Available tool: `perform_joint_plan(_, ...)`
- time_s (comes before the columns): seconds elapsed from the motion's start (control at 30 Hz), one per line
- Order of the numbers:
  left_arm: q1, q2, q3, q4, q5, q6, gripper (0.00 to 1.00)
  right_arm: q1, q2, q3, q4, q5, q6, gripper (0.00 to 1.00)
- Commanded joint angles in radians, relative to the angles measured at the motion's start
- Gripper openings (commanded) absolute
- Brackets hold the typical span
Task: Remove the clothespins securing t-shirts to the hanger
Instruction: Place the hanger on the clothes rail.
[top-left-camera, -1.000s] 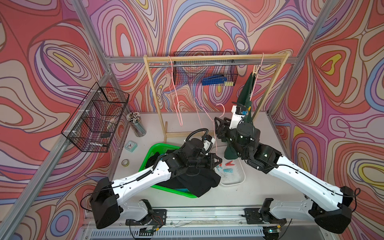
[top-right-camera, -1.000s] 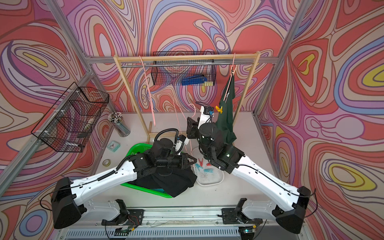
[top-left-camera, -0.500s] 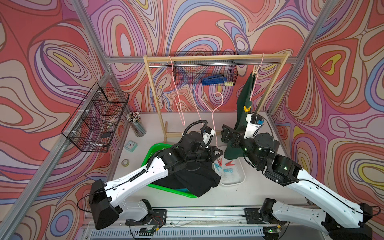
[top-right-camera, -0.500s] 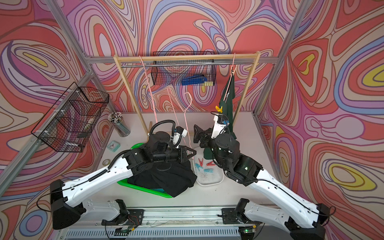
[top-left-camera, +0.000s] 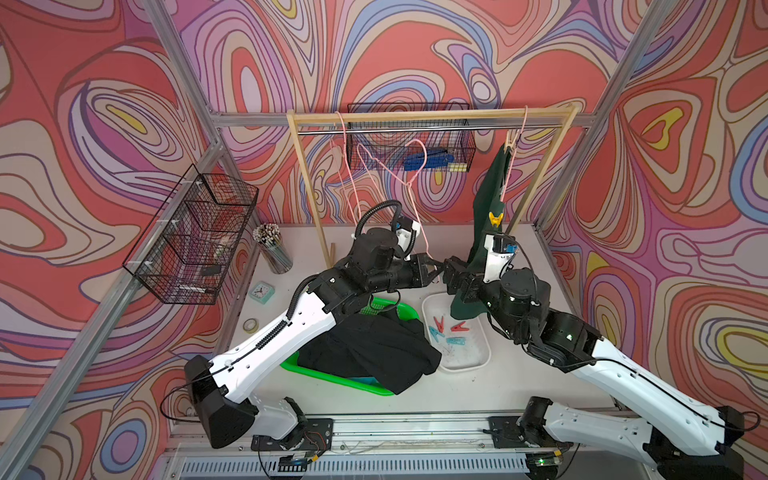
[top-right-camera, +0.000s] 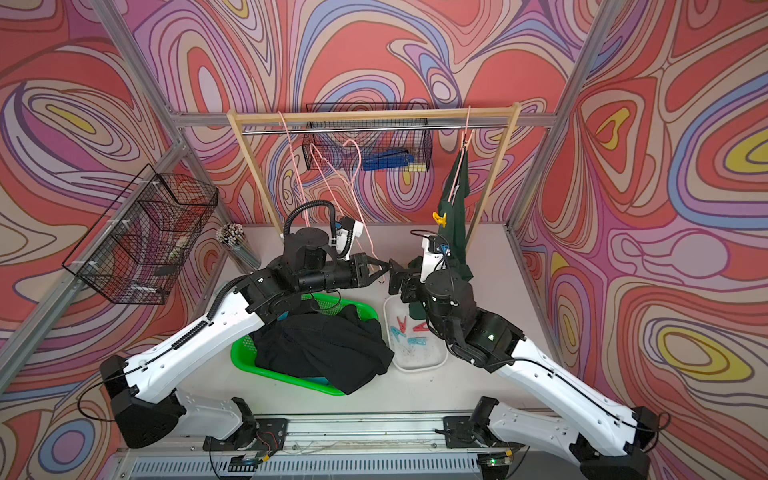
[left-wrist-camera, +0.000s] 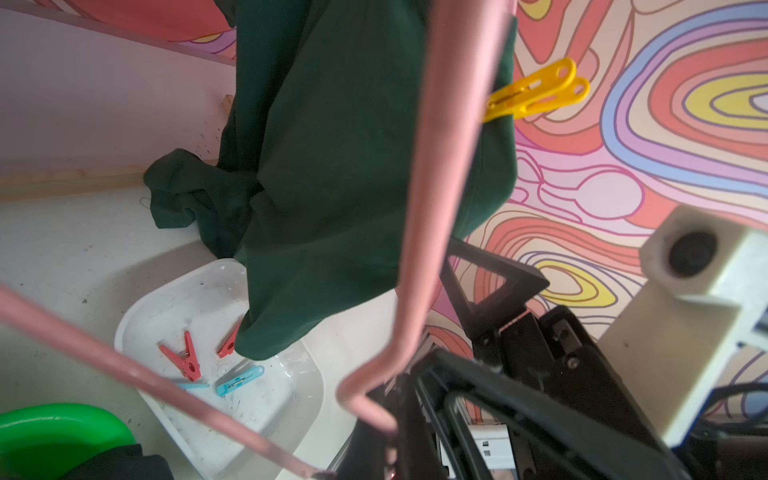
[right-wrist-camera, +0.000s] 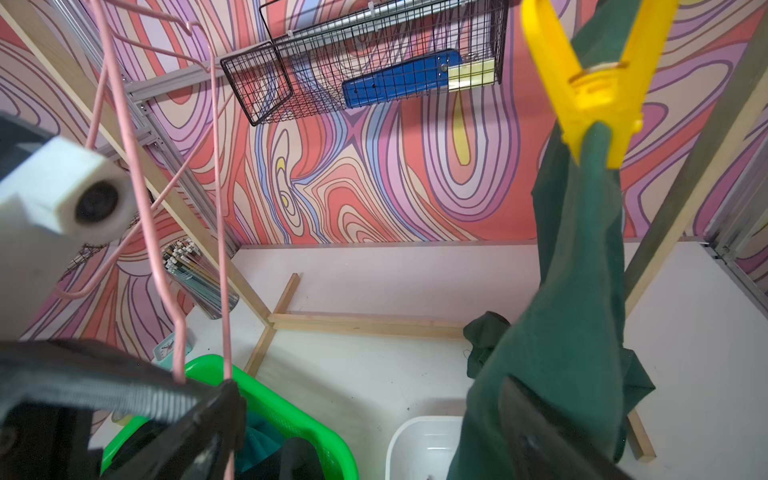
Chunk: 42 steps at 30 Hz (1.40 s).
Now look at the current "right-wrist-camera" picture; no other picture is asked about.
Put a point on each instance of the dark green t-shirt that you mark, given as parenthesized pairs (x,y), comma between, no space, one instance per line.
(568,345)

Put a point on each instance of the green plastic basket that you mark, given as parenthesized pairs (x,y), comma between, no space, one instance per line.
(335,456)

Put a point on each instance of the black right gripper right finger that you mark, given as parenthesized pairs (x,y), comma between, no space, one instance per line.
(542,443)

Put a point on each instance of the black t-shirt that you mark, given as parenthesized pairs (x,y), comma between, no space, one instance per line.
(297,459)

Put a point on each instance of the wooden clothes rack frame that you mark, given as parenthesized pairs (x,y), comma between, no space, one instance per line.
(740,105)

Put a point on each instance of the black wire basket back wall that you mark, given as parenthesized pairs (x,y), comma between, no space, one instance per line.
(299,70)

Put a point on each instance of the white plastic tray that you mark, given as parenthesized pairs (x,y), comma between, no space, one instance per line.
(423,448)

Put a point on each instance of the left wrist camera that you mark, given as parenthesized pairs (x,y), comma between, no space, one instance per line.
(56,196)

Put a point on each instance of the teal t-shirt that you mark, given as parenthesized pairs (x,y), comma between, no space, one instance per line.
(261,439)

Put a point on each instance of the blue item in basket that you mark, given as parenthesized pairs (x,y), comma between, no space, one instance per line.
(415,76)

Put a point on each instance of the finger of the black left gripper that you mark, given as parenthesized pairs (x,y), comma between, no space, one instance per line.
(91,375)

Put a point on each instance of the pink hanger of teal shirt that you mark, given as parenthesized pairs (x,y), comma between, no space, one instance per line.
(152,138)

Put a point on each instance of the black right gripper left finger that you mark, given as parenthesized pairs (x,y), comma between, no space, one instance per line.
(198,446)

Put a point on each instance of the yellow plastic clothespin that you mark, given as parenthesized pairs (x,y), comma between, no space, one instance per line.
(601,75)

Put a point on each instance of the clear pencil cup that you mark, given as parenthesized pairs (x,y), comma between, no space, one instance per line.
(186,264)

